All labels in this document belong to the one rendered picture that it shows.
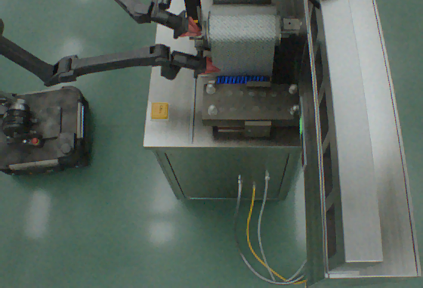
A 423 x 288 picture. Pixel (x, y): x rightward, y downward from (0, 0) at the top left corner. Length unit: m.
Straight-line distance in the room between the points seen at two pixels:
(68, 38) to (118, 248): 1.67
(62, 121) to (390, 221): 2.12
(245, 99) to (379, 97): 0.61
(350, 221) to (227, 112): 0.90
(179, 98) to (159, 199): 0.95
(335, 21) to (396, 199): 0.50
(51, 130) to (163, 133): 1.10
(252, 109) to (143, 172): 1.23
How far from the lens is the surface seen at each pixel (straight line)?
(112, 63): 1.68
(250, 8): 1.72
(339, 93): 1.04
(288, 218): 2.62
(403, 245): 1.19
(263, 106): 1.71
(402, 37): 3.41
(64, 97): 2.87
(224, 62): 1.70
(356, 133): 1.00
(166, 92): 1.92
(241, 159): 1.91
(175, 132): 1.82
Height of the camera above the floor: 2.54
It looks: 64 degrees down
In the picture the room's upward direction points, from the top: 8 degrees counter-clockwise
